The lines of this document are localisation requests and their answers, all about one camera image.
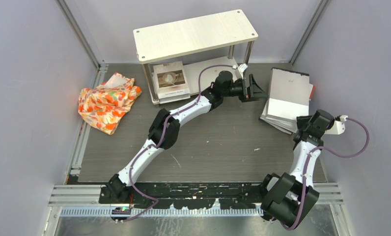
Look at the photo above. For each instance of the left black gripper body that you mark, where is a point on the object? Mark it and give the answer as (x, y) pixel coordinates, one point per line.
(236, 90)

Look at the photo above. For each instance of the stack of remaining books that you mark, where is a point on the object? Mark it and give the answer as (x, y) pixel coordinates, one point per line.
(283, 122)

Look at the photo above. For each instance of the afternoon tea book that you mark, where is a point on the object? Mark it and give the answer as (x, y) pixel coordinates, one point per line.
(171, 82)

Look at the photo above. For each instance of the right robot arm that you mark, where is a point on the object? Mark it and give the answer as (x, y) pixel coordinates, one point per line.
(289, 197)

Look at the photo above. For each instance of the white two-tier shelf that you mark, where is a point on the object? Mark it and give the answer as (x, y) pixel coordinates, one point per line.
(180, 38)

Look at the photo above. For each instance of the white grey cover book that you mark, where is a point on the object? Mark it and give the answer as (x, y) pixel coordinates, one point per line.
(288, 77)

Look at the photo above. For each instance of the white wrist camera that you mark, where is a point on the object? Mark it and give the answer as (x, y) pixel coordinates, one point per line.
(338, 126)
(242, 68)

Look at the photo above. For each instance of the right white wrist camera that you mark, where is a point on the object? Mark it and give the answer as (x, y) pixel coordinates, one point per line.
(338, 126)

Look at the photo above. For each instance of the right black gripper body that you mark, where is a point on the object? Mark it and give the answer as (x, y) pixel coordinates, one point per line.
(302, 122)

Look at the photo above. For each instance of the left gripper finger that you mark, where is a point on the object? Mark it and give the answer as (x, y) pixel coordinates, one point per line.
(255, 96)
(254, 88)

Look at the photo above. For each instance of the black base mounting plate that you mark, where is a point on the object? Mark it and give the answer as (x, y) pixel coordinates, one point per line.
(196, 195)

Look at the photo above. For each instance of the orange floral cloth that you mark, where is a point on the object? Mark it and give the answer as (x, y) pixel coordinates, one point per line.
(104, 106)

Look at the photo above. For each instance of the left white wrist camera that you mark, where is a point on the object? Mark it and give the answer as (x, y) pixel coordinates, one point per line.
(242, 68)

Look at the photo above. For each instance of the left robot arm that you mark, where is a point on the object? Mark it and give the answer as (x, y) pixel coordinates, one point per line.
(164, 130)

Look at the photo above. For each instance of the aluminium rail frame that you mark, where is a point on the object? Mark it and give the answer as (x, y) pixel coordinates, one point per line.
(86, 199)

